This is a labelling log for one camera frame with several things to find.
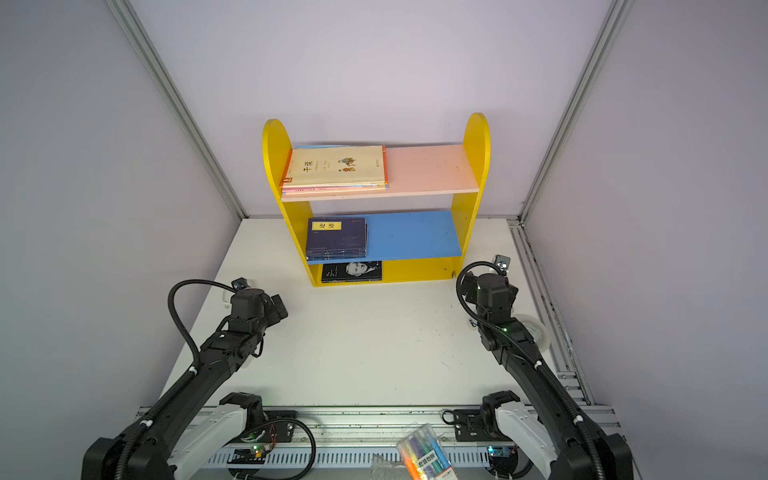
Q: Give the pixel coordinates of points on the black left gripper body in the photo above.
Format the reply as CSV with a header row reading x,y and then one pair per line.
x,y
276,309

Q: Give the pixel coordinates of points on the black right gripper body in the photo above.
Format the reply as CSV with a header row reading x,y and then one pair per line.
x,y
472,288

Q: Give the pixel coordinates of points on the dark blue book hidden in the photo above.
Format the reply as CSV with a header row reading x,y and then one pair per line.
x,y
337,234

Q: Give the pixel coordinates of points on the black book gold lettering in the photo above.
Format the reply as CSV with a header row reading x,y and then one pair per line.
x,y
352,272

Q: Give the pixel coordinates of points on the pink cartoon cover book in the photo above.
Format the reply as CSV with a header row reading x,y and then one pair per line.
x,y
332,190

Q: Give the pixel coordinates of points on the beige book orange border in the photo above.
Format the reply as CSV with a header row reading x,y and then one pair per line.
x,y
337,167

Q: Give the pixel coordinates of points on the dark blue book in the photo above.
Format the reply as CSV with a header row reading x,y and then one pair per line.
x,y
332,256

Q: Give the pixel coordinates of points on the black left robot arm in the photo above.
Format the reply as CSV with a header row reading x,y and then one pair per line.
x,y
143,450

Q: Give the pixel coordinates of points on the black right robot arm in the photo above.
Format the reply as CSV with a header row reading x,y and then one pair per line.
x,y
560,439

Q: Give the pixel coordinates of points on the clear tape roll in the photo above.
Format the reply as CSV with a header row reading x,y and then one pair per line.
x,y
537,329

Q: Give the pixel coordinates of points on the yellow pink blue bookshelf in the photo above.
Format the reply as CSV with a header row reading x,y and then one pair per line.
x,y
411,245

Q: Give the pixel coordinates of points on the pack of coloured markers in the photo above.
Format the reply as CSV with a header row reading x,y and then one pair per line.
x,y
423,455

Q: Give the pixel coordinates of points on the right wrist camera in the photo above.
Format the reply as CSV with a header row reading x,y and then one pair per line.
x,y
501,263

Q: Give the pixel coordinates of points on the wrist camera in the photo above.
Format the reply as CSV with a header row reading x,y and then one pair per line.
x,y
240,284
501,263

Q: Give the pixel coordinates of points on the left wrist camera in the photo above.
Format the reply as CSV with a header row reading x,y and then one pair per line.
x,y
240,284

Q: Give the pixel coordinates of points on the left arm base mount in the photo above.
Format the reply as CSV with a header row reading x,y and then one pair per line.
x,y
247,431

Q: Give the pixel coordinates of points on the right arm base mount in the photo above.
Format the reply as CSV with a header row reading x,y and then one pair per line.
x,y
479,424

